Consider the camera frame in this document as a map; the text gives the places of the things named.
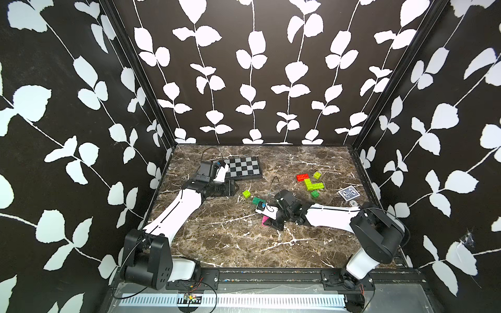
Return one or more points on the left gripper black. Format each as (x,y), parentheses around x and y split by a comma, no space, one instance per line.
(229,190)

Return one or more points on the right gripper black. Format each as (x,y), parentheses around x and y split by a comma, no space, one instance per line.
(273,223)

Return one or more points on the pink lego brick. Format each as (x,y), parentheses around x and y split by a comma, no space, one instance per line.
(265,221)

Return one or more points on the lime lego brick long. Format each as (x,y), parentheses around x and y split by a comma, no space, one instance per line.
(317,186)
(309,185)

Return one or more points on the dark green long lego brick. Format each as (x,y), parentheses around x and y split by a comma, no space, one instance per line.
(258,201)

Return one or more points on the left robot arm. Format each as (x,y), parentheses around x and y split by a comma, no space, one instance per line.
(147,258)

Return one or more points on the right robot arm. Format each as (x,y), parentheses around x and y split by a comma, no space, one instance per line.
(378,234)

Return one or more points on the black white chessboard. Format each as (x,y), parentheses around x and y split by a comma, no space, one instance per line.
(243,168)

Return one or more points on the blue playing card box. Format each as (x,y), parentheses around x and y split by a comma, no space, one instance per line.
(349,193)

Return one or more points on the white perforated strip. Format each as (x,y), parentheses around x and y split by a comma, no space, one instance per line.
(248,301)

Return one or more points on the small circuit board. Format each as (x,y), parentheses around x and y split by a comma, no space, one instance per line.
(189,300)

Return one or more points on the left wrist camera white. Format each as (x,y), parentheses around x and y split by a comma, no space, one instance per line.
(221,174)

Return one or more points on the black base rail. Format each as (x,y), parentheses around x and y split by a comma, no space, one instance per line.
(329,278)

